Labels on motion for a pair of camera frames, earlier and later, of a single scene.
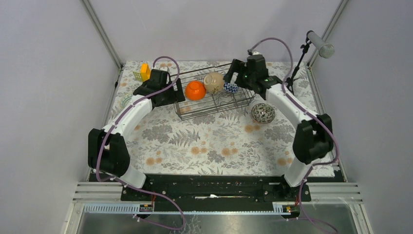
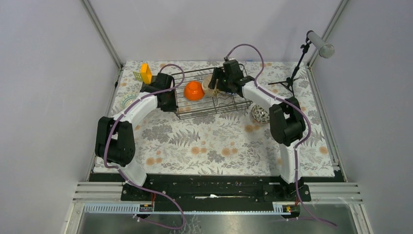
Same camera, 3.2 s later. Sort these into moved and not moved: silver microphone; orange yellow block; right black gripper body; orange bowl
Moved: right black gripper body
Not moved: orange yellow block; silver microphone; orange bowl
